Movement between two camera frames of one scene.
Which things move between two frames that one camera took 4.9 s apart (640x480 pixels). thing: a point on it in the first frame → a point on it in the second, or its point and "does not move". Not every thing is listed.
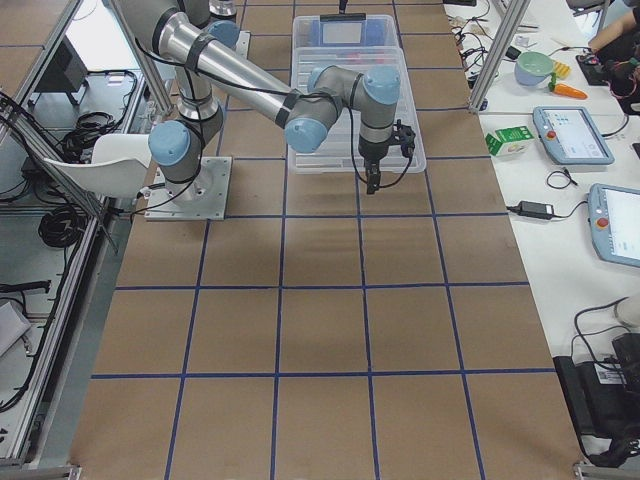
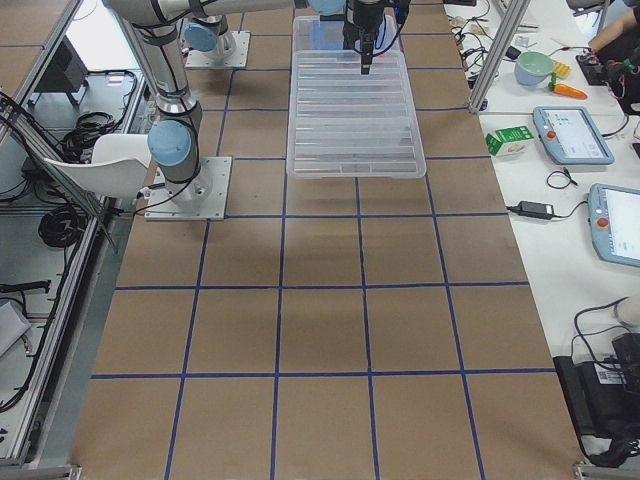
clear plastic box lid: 340,153 does not move
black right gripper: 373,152 → 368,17
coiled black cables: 62,227 does not move
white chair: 119,166 does not move
